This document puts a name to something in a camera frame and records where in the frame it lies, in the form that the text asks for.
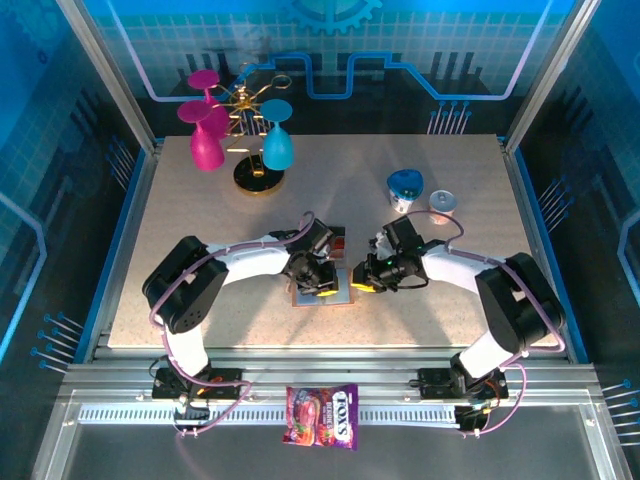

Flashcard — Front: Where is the aluminium table edge rail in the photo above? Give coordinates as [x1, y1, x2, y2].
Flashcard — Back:
[82, 139, 166, 364]
[498, 137, 576, 364]

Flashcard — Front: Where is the aluminium frame post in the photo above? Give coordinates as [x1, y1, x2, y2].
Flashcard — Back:
[54, 0, 164, 154]
[502, 0, 604, 154]

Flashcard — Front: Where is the white slotted cable duct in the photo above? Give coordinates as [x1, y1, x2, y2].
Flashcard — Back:
[78, 403, 462, 427]

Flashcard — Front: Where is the tan leather card holder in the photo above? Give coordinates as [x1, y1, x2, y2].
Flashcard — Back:
[286, 267, 358, 307]

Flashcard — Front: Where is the teal plastic wine glass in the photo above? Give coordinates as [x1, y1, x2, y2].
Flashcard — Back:
[259, 98, 295, 171]

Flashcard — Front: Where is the white cup with blue lid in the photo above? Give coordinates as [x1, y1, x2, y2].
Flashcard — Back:
[387, 168, 427, 214]

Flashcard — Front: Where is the clear acrylic card stand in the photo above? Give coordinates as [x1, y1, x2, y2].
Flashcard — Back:
[327, 224, 349, 262]

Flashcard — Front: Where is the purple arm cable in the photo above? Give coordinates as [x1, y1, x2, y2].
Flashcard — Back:
[398, 210, 566, 439]
[149, 210, 317, 440]

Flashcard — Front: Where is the gold wire glass rack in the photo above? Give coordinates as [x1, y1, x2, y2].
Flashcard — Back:
[214, 61, 293, 197]

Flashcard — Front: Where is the long aluminium base rail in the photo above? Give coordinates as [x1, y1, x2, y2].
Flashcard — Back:
[59, 344, 601, 406]

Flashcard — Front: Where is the black connector box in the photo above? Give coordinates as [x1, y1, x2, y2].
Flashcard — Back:
[172, 398, 212, 427]
[454, 404, 495, 434]

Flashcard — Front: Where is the pink can with silver lid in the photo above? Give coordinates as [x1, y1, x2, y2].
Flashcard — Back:
[427, 188, 458, 225]

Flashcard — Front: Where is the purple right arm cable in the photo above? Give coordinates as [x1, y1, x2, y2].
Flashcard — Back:
[398, 210, 566, 439]

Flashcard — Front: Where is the purple Fox's candy bag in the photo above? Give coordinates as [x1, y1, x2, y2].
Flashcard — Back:
[281, 382, 361, 453]

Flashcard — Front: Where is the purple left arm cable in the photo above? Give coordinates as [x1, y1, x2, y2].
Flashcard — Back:
[149, 210, 317, 440]

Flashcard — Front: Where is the pink plastic wine glass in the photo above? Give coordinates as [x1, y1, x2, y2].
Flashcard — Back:
[176, 99, 227, 174]
[187, 69, 233, 141]

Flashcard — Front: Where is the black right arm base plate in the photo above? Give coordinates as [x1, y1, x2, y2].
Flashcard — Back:
[416, 367, 510, 401]

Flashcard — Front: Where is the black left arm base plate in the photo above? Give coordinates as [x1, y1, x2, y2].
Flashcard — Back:
[151, 367, 243, 401]

